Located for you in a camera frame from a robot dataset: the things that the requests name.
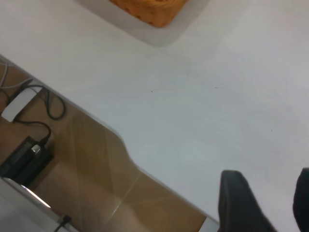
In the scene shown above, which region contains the looped black cable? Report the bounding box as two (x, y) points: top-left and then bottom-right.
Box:
(41, 87), (66, 121)

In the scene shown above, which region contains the black power brick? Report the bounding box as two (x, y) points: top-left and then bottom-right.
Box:
(0, 135), (54, 187)

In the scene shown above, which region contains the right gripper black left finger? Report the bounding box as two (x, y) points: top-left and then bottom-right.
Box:
(218, 170), (279, 232)

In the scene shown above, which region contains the white power adapter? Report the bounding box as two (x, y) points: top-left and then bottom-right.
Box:
(1, 86), (43, 123)

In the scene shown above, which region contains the grey metal frame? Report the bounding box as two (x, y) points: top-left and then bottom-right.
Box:
(0, 177), (73, 232)

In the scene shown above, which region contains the thin white cable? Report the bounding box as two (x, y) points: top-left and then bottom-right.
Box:
(0, 61), (34, 90)

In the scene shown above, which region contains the short black cable plug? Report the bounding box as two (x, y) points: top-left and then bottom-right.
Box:
(53, 215), (72, 232)

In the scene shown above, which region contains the orange woven wicker basket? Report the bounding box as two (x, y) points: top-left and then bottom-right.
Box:
(108, 0), (190, 29)

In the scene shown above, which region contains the black power cable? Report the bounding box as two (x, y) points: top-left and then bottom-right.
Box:
(12, 117), (52, 145)

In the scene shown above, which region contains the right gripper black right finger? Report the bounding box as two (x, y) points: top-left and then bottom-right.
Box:
(293, 167), (309, 232)

